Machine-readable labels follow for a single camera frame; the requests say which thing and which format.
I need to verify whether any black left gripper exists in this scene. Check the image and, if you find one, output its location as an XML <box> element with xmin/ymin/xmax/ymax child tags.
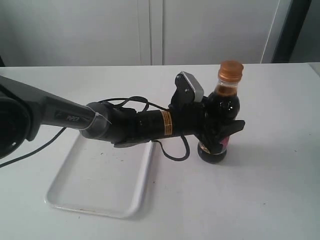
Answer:
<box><xmin>169</xmin><ymin>96</ymin><xmax>246</xmax><ymax>150</ymax></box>

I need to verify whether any soy sauce bottle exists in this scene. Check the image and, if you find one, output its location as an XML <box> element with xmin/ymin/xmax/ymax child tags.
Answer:
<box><xmin>197</xmin><ymin>60</ymin><xmax>244</xmax><ymax>164</ymax></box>

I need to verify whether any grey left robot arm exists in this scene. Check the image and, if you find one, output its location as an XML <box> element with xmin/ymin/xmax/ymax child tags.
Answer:
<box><xmin>0</xmin><ymin>71</ymin><xmax>245</xmax><ymax>157</ymax></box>

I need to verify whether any dark panel in background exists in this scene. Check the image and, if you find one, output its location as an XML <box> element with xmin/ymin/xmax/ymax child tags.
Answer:
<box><xmin>271</xmin><ymin>0</ymin><xmax>312</xmax><ymax>64</ymax></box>

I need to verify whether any white plastic tray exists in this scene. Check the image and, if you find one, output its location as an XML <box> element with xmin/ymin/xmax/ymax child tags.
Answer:
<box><xmin>45</xmin><ymin>135</ymin><xmax>155</xmax><ymax>219</ymax></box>

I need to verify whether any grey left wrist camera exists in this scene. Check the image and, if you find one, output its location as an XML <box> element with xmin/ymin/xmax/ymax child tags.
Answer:
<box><xmin>169</xmin><ymin>71</ymin><xmax>204</xmax><ymax>111</ymax></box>

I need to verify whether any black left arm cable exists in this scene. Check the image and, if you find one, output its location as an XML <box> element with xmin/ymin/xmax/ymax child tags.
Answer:
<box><xmin>0</xmin><ymin>96</ymin><xmax>190</xmax><ymax>169</ymax></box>

